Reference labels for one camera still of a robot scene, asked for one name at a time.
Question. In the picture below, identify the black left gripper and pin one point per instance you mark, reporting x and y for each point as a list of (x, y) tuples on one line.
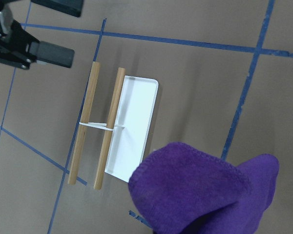
[(16, 43)]

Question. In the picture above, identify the purple microfibre towel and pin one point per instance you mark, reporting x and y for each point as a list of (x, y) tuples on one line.
[(181, 190)]

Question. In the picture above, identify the white towel rack with wooden bars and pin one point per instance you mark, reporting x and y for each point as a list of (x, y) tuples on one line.
[(126, 130)]

